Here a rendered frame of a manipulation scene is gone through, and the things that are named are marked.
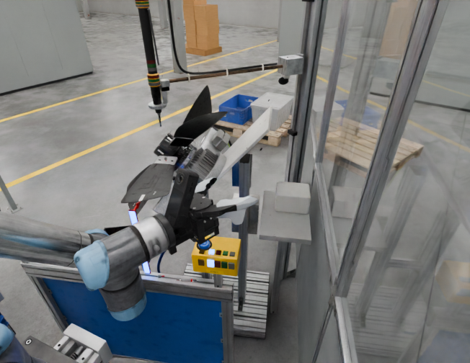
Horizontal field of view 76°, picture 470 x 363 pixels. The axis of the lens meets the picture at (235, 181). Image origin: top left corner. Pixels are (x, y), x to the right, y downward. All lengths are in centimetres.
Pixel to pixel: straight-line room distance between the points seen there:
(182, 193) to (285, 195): 96
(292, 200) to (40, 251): 113
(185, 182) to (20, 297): 222
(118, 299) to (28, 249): 18
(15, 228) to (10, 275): 227
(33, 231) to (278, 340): 171
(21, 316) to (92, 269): 204
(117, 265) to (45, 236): 16
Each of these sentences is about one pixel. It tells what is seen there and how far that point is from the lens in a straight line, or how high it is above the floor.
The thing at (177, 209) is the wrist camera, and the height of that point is 148.
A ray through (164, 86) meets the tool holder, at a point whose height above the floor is 151.
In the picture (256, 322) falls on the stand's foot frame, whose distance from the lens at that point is 207.
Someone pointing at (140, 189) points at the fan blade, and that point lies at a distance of 124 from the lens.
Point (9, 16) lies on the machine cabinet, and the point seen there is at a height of 127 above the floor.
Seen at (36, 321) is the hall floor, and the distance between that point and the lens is 251.
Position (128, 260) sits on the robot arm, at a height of 145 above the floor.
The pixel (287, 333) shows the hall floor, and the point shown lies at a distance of 214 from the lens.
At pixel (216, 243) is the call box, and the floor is 107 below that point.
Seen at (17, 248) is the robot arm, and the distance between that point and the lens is 64.
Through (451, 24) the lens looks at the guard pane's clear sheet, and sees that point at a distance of 61.
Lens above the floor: 185
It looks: 34 degrees down
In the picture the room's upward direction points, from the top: straight up
